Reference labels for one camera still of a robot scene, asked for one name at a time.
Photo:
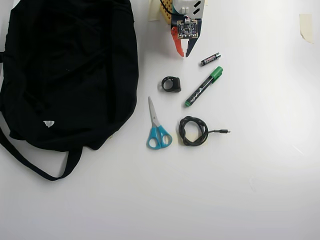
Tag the bare camera circuit board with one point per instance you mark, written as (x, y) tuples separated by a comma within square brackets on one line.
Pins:
[(187, 30)]

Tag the yellow perforated block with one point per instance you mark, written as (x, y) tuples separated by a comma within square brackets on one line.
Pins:
[(167, 18)]

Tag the grey-blue gripper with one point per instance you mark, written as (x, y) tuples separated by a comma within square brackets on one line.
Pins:
[(192, 45)]

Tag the black AAA battery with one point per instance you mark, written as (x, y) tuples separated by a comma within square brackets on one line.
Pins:
[(210, 59)]

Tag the black fabric bag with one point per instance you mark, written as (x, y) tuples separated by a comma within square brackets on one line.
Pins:
[(70, 75)]

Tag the green marker with black barrel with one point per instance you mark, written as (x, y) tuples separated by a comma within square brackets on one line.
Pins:
[(202, 87)]

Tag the beige masking tape strip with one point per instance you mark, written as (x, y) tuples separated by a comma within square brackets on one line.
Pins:
[(306, 27), (153, 12)]

